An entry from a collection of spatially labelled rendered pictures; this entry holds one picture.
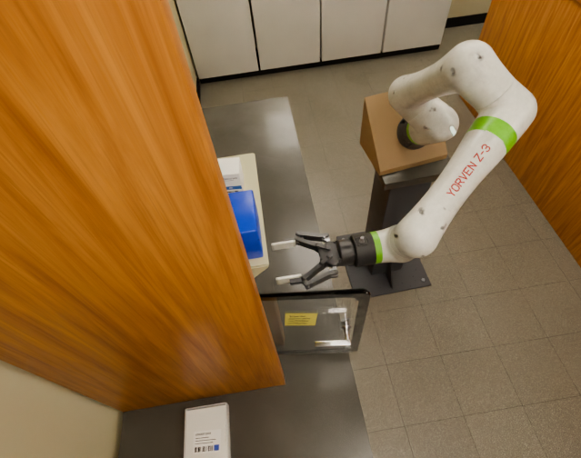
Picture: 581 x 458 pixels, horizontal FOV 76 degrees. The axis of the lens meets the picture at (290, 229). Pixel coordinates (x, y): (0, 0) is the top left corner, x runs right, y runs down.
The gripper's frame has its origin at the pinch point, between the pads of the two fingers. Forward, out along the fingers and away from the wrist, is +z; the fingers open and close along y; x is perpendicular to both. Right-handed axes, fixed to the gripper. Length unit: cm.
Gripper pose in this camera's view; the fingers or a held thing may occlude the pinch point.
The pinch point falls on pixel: (280, 262)
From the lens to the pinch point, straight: 104.8
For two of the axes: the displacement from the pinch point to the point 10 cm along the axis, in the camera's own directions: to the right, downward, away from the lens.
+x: 0.7, 5.8, 8.1
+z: -9.9, 1.6, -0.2
